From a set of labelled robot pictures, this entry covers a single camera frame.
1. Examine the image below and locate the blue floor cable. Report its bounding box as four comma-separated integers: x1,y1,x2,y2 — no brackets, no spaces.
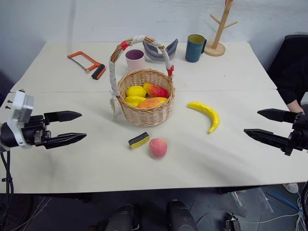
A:
272,191,304,213

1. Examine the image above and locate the white shoe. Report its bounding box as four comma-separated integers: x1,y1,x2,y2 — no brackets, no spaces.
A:
282,182,299,194

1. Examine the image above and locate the wooden mug tree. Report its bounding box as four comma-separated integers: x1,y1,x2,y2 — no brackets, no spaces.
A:
204,0,239,57

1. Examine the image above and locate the pink cup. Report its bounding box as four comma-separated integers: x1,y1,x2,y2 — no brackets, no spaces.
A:
125,49,146,72

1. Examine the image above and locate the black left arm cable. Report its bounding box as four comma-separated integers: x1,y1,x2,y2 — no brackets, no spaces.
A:
0,149,14,194

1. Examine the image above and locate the yellow banana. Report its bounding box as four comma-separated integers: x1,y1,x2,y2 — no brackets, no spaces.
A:
187,102,220,135

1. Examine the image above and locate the yellow lemon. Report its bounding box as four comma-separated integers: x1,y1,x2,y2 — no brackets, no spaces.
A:
126,85,147,98
124,95,147,107

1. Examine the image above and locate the white floor cable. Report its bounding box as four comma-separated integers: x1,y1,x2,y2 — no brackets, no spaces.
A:
196,208,302,230

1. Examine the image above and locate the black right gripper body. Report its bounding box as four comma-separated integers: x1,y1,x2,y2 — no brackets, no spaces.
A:
284,111,308,156

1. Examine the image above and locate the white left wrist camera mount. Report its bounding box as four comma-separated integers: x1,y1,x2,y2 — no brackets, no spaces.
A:
6,90,35,150

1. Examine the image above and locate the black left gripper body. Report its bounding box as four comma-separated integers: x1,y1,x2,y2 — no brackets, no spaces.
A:
21,115,52,147

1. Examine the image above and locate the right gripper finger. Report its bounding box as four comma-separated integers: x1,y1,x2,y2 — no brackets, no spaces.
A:
243,128,290,151
257,108,298,124

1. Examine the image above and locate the dark blue mug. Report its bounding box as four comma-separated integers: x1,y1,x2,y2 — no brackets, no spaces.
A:
185,34,208,63

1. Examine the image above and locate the black yellow eraser sponge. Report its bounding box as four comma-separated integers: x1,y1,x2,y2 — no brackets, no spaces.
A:
128,131,151,151

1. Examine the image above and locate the person in black clothes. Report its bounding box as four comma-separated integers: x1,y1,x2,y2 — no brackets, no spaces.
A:
266,34,308,113

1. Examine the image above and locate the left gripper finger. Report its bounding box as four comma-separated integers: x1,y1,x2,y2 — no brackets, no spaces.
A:
43,132,87,150
43,111,82,123

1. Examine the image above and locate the black metal floor device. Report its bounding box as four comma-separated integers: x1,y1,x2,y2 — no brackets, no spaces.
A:
225,212,242,231

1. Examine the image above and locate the red yellow mango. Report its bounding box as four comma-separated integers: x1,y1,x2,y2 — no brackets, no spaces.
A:
142,82,169,99

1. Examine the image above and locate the wicker basket with handle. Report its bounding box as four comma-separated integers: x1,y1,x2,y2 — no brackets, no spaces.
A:
108,35,176,128

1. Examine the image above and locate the orange hacksaw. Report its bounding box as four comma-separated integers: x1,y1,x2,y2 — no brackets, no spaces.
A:
66,51,106,81

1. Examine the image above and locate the pink peach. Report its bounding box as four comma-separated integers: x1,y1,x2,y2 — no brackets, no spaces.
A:
148,138,168,159

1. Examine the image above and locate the orange yellow mango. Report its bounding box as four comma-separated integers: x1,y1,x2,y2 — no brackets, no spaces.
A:
137,97,168,109

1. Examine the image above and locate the dark rounded shape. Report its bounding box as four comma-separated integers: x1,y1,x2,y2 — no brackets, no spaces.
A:
104,204,141,231
167,200,198,231

